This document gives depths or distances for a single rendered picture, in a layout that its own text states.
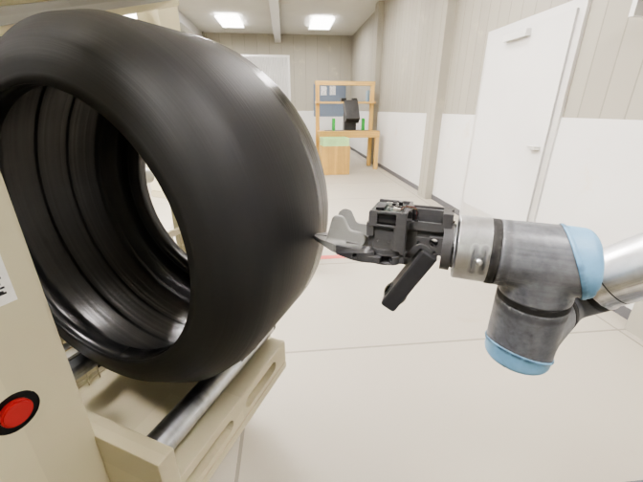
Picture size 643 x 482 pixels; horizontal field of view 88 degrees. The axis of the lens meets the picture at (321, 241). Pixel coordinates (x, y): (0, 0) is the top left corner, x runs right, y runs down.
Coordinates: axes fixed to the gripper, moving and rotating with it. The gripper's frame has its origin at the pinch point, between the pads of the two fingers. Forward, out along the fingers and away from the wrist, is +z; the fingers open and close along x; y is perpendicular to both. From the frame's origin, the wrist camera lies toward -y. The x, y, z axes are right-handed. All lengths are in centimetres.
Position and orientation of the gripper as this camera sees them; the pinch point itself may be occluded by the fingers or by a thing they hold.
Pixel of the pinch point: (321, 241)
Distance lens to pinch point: 54.9
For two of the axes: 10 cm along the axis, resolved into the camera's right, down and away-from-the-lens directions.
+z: -9.3, -1.3, 3.4
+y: 0.0, -9.3, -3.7
